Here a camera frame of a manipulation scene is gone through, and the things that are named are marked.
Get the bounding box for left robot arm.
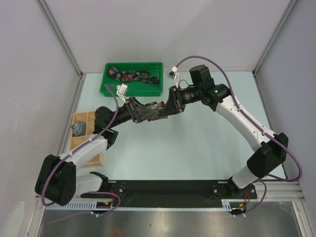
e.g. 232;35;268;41
35;97;164;206

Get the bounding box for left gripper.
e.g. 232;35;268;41
109;97;158;129

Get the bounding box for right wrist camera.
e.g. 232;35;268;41
167;66;180;88

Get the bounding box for green plastic bin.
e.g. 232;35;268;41
100;62;163;97

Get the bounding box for orange grey patterned tie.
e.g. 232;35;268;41
145;100;169;123

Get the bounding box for wooden compartment box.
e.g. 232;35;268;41
69;111;104;168

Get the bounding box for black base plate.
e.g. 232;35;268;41
100;180;257;203

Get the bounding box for rolled grey tie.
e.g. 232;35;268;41
71;120;86;137

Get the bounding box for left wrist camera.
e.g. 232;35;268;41
117;83;128;101

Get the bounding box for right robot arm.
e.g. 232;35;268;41
160;65;288;198

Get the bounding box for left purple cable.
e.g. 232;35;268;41
40;83;124;219

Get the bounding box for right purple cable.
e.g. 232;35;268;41
176;55;303;218

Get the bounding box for white cable duct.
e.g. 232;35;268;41
46;199;245;212

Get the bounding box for purple cable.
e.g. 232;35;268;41
40;83;124;219
176;55;303;218

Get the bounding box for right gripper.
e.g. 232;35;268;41
159;85;202;118

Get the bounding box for dark floral tie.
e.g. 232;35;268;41
107;66;159;84

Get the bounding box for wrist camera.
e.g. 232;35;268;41
167;66;180;88
117;83;128;101

